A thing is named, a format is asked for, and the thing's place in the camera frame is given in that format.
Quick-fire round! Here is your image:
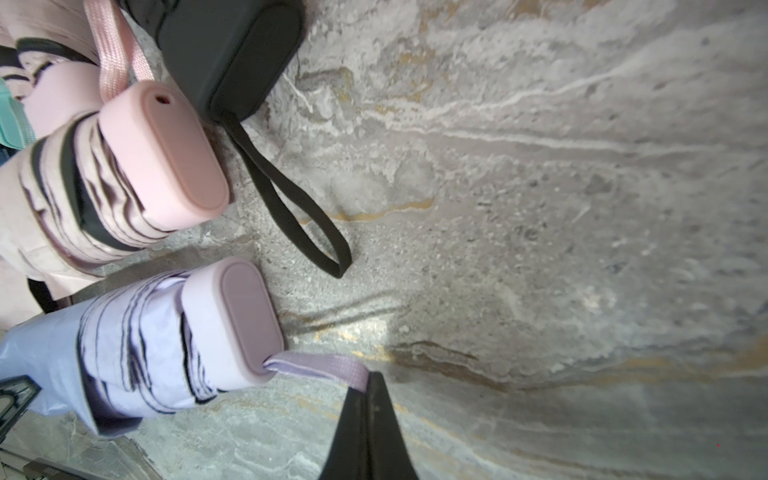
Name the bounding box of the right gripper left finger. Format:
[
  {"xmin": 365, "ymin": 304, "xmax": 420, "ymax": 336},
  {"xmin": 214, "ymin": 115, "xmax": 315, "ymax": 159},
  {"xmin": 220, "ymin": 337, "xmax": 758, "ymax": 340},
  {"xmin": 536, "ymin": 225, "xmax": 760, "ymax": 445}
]
[{"xmin": 319, "ymin": 388, "xmax": 368, "ymax": 480}]

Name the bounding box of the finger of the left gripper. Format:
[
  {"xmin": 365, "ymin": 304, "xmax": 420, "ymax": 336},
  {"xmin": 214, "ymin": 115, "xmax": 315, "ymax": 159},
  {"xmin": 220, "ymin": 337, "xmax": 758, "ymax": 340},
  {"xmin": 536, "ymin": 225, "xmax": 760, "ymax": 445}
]
[{"xmin": 0, "ymin": 376, "xmax": 41, "ymax": 443}]

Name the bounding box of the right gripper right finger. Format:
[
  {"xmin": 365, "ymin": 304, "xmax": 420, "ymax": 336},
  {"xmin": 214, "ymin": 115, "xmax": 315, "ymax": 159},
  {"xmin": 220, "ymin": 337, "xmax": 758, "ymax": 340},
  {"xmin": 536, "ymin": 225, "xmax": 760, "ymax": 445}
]
[{"xmin": 365, "ymin": 372, "xmax": 419, "ymax": 480}]

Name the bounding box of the lavender umbrella sleeve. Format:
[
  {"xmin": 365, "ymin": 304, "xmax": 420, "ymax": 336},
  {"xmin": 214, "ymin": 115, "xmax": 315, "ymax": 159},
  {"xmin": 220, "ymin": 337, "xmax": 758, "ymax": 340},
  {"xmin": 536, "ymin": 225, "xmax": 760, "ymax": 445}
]
[{"xmin": 0, "ymin": 299, "xmax": 145, "ymax": 439}]

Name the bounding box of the lavender umbrella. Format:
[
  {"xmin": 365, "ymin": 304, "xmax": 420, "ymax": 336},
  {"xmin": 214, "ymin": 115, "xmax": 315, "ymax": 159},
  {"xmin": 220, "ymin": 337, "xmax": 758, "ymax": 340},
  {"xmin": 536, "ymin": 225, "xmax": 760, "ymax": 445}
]
[{"xmin": 78, "ymin": 257, "xmax": 370, "ymax": 423}]

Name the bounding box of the mint green umbrella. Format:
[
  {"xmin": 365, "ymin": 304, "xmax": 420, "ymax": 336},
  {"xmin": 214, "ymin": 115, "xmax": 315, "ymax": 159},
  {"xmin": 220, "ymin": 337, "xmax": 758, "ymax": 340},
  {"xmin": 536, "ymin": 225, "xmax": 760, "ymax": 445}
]
[{"xmin": 0, "ymin": 81, "xmax": 36, "ymax": 150}]

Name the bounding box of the large pink umbrella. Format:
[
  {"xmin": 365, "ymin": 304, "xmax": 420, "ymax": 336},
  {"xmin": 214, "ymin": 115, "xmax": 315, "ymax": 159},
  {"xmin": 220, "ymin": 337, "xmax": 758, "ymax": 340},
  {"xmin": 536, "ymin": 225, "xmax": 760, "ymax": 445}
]
[{"xmin": 1, "ymin": 1, "xmax": 230, "ymax": 329}]

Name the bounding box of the small pink umbrella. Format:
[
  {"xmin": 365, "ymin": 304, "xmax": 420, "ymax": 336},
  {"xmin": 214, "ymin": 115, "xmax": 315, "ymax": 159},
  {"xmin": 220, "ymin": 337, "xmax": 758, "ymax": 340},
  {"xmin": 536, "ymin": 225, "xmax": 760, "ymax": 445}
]
[{"xmin": 1, "ymin": 0, "xmax": 103, "ymax": 137}]

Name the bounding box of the black umbrella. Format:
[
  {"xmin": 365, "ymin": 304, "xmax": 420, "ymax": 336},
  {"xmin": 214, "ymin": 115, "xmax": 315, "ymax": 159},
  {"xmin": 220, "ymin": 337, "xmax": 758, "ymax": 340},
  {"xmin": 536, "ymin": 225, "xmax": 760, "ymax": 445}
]
[{"xmin": 118, "ymin": 0, "xmax": 352, "ymax": 278}]

